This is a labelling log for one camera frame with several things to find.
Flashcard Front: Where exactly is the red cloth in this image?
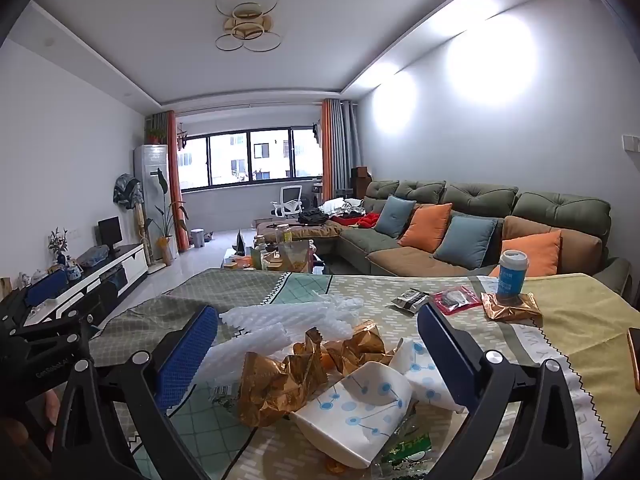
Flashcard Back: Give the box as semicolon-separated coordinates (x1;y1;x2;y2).
331;211;381;231

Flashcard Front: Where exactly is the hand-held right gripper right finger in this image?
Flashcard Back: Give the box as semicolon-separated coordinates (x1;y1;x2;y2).
416;302;586;480

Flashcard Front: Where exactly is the white standing air conditioner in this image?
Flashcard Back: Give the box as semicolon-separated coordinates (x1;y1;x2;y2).
134;144;170;261

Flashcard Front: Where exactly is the cloth-covered standing fan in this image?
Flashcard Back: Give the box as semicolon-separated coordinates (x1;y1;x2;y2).
113;173;151;261

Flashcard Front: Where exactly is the blue cushion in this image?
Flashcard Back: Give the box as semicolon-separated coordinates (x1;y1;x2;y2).
433;215;498;269
373;195;417;239

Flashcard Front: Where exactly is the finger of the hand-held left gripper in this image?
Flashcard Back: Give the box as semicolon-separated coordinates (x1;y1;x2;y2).
10;305;108;356
0;269;71;333

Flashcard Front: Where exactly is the white clothes pile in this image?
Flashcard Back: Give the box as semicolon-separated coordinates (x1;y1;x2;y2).
322;198;363;217

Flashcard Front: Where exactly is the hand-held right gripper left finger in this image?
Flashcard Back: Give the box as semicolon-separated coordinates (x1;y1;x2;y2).
50;304;221;480

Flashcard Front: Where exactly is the white blue-dotted paper wrapper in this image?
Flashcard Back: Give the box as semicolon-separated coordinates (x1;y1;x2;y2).
290;362;416;468
390;340;471;413

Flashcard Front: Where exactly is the blue cloth bundle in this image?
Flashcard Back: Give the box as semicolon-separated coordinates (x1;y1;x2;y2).
77;245;111;267

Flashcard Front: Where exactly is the ring ceiling lamp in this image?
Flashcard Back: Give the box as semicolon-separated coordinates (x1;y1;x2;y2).
215;0;282;55

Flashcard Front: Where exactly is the patterned tablecloth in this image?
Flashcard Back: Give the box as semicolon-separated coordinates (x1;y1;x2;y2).
87;267;640;480

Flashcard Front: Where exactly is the green snack packet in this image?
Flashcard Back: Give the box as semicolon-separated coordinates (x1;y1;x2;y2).
380;425;433;476

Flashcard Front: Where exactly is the tall potted plant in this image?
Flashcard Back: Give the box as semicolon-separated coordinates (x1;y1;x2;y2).
150;167;190;266

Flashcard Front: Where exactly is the white office chair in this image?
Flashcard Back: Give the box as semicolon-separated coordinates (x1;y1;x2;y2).
270;185;304;221

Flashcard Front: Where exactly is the black packet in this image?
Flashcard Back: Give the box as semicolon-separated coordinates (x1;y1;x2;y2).
390;287;432;313

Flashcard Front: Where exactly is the orange cushion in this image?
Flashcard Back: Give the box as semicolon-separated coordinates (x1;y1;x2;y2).
398;203;453;253
489;230;563;278

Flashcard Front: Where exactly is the green sofa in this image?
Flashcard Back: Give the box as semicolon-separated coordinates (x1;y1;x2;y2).
257;180;631;301

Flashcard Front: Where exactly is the black monitor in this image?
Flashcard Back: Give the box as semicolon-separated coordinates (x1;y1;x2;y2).
96;216;123;255

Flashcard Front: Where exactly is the gold foil wrapper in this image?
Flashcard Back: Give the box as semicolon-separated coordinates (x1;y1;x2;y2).
236;327;328;428
481;291;544;328
320;320;396;376

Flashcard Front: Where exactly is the red packet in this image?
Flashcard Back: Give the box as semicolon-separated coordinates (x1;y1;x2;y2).
432;285;483;316

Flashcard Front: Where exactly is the orange grey curtain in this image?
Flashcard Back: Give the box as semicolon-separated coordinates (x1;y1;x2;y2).
320;98;362;201
151;110;191;253

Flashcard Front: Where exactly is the window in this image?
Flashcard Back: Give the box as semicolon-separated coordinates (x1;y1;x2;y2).
180;127;323;191

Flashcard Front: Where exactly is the person's left hand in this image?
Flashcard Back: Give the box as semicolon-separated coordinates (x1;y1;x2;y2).
0;390;63;466

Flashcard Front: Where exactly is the vase with flowers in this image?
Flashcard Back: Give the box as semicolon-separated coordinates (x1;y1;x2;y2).
48;227;68;266

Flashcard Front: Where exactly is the white foam fruit net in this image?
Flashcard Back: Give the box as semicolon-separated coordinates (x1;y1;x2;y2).
197;300;358;398

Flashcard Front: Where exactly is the white TV cabinet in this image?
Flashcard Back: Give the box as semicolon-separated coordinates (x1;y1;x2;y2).
0;242;150;331

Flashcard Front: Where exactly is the coffee table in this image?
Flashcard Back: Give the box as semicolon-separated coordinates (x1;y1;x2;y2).
222;230;321;275

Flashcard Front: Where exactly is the orange flat object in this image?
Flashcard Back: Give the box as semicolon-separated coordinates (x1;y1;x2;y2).
627;327;640;393

